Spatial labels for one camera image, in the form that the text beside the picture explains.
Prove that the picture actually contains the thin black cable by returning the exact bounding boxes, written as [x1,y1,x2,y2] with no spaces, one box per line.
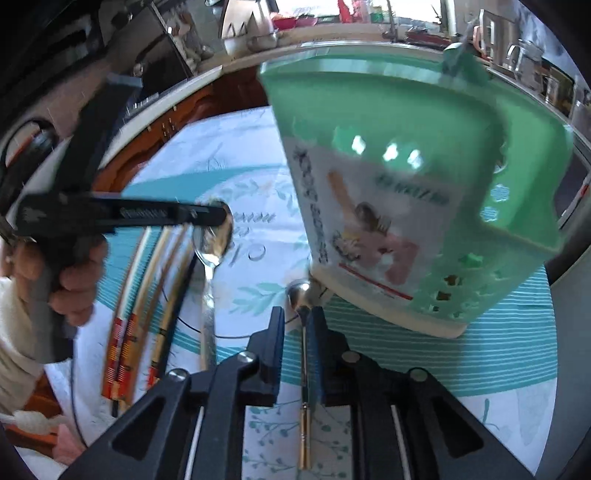
[69,336,89,449]

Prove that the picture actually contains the teal striped floral tablecloth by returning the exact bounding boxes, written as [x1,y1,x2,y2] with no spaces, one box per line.
[46,105,560,480]

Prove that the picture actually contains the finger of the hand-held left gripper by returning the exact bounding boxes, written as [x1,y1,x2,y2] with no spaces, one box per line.
[17,193,230,232]

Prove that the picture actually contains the steel bowl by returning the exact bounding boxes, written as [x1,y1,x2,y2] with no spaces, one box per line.
[247,31,280,51]

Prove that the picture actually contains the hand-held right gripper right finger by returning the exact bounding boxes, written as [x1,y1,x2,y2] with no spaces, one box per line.
[310,305,536,480]

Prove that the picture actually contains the black kitchen appliance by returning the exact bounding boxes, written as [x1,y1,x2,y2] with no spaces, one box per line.
[104,7,195,100]

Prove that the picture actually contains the brown wooden furniture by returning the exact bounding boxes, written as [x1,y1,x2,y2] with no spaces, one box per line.
[92,68,274,195]

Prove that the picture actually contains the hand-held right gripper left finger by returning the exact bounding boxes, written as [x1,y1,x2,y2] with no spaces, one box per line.
[60,305,286,480]

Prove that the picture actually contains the beige chopstick with red end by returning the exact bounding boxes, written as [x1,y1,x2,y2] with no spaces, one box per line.
[115,226,175,407]
[100,227,153,400]

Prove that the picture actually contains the small spoon with gold handle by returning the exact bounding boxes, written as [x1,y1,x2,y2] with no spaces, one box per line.
[285,280,324,472]

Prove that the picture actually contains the person's left hand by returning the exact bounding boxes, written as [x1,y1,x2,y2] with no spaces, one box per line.
[7,233,110,328]

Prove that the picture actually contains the teal white box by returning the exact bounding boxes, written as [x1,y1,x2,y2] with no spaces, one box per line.
[257,42,575,340]

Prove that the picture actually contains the person's left forearm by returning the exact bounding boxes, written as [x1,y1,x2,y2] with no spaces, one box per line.
[0,276,49,411]

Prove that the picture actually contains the large steel spoon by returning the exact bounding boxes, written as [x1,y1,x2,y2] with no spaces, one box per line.
[192,198,234,373]

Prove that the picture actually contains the glass pitcher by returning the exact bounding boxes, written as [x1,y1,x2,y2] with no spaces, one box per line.
[505,39,546,88]

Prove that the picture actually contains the kitchen faucet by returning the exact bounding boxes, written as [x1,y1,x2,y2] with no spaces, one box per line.
[381,0,402,43]

